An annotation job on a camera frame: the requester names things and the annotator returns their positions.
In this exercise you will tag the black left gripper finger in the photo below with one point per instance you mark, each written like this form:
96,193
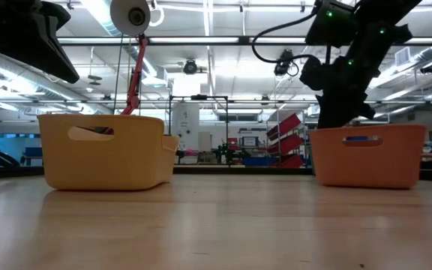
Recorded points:
32,58
56,56

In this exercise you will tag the orange plastic bin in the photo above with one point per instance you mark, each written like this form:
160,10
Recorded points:
369,165

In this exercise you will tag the yellow plastic bin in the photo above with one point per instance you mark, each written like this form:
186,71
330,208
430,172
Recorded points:
107,161

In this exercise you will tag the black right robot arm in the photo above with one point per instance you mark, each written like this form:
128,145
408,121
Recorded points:
369,22

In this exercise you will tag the red bin rack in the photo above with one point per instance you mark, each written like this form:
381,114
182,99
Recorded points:
285,125

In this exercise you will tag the black hanging ceiling device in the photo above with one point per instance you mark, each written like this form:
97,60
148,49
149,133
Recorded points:
190,66
285,63

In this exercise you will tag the red desk lamp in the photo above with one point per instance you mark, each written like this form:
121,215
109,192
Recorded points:
132,86

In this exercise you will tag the small display screen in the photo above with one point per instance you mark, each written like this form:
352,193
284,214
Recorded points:
249,141

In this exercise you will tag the small black background robot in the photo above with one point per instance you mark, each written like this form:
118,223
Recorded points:
225,152

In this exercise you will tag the white cylindrical tank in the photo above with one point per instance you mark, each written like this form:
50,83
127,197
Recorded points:
185,120

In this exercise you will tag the black cart frame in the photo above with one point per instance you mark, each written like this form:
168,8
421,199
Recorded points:
199,97

